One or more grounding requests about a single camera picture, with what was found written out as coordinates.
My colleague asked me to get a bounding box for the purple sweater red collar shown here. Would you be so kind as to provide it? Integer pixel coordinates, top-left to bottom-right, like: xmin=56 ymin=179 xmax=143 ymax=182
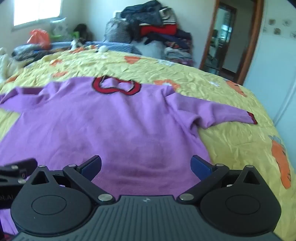
xmin=0 ymin=75 xmax=258 ymax=236

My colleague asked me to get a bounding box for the pile of dark clothes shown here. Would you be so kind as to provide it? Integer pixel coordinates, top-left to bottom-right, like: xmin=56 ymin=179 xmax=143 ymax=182
xmin=120 ymin=1 xmax=194 ymax=67

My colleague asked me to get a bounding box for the yellow carrot print bedspread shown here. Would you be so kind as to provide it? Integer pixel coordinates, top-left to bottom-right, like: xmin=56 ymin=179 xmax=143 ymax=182
xmin=1 ymin=50 xmax=295 ymax=240

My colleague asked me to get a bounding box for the blue striped blanket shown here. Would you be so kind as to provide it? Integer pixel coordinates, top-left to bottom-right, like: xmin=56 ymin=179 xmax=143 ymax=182
xmin=84 ymin=41 xmax=142 ymax=55

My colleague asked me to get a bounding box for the orange plastic bag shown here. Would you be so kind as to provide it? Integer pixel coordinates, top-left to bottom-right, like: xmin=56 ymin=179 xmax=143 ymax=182
xmin=27 ymin=29 xmax=51 ymax=50

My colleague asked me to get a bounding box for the floral white pillow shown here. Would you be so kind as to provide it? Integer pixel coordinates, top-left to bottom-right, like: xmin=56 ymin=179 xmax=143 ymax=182
xmin=50 ymin=18 xmax=71 ymax=42

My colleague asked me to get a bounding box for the checkered houndstooth bag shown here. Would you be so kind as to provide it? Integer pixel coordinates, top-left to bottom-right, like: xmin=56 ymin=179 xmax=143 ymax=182
xmin=104 ymin=18 xmax=132 ymax=44

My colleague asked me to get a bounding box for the window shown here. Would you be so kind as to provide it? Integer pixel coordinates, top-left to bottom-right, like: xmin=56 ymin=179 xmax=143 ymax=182
xmin=13 ymin=0 xmax=62 ymax=26

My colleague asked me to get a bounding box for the wooden door frame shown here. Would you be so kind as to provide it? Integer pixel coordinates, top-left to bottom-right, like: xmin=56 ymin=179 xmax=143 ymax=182
xmin=199 ymin=1 xmax=264 ymax=85

